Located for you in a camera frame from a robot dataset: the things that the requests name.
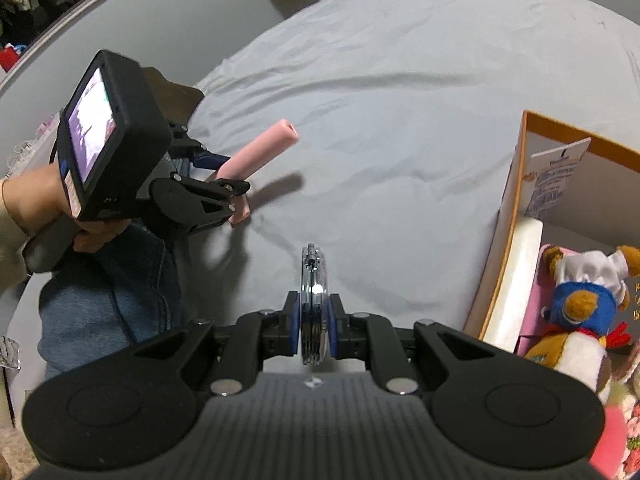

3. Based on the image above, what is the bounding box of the brown white chef plush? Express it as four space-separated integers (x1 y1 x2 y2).
525 245 639 402

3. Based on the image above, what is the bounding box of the pink card wallet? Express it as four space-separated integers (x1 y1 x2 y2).
514 244 554 358

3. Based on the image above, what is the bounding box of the pink fluffy pompom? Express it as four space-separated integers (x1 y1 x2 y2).
589 406 627 479

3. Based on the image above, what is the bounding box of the white lotion tube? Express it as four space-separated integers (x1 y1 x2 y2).
518 136 591 220

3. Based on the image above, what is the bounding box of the person left hand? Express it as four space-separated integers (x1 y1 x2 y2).
2 164 130 252

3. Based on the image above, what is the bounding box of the dark brown sock foot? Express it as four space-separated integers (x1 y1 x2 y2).
142 67 204 126

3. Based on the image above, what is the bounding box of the pink tube case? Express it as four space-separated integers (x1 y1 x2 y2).
205 118 302 226

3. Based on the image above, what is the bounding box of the orange cardboard storage box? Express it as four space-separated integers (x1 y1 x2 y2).
463 110 639 351

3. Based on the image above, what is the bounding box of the round pink compact mirror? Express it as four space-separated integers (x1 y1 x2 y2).
299 243 329 365

